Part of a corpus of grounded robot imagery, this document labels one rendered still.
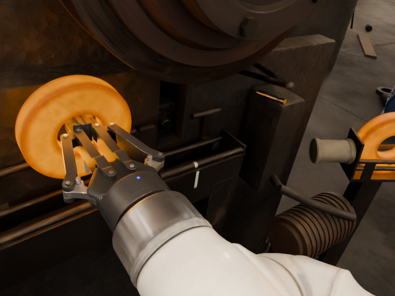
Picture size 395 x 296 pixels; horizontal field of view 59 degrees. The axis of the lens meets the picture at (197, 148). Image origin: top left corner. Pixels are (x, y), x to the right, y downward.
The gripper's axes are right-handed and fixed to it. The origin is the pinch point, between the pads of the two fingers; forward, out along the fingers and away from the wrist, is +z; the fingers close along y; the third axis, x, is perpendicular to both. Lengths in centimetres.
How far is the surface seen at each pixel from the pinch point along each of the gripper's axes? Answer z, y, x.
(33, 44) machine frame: 12.5, -1.5, 6.1
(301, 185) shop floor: 25, 120, -86
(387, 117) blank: -15, 64, -6
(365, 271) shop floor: -24, 102, -84
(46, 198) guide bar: 2.6, -5.1, -15.6
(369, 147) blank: -16, 61, -14
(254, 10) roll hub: -10.7, 18.5, 17.4
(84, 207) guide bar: -3.5, -1.0, -13.9
